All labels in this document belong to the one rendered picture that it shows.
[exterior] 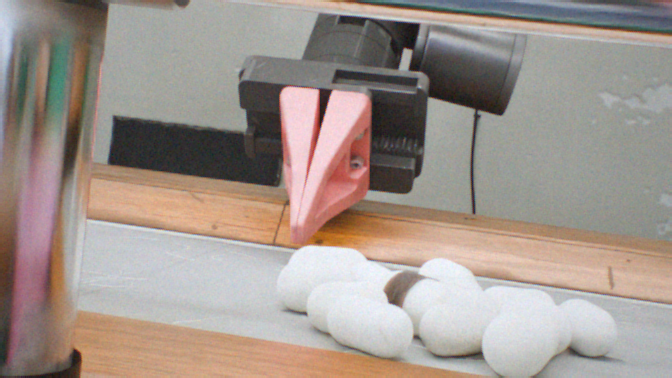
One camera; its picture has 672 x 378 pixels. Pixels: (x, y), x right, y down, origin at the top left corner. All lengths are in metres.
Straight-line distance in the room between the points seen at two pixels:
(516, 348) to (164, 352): 0.14
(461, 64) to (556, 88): 1.88
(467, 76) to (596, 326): 0.25
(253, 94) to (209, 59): 1.97
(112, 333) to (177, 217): 0.34
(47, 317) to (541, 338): 0.19
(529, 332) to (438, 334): 0.03
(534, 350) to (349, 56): 0.27
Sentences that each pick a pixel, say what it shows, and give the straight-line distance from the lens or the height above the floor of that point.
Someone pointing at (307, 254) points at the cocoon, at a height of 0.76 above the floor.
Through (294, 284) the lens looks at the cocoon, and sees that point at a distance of 0.37.
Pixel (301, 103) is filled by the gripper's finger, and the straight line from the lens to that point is 0.49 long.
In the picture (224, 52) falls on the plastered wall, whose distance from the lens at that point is 2.48.
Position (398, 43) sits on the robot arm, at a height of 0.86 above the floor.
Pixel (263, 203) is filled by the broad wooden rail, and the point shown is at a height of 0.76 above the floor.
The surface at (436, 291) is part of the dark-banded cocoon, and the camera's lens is 0.35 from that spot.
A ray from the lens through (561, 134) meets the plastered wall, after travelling 2.46.
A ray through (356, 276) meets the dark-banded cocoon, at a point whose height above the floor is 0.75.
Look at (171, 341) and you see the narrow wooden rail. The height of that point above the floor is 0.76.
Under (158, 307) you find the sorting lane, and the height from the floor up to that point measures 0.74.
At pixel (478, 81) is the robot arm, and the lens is 0.58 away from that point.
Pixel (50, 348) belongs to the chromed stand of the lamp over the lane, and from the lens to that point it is 0.16.
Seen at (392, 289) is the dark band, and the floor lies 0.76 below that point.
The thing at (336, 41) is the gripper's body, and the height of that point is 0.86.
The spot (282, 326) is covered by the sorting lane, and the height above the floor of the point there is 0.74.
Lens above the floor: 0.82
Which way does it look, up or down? 4 degrees down
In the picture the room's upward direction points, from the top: 7 degrees clockwise
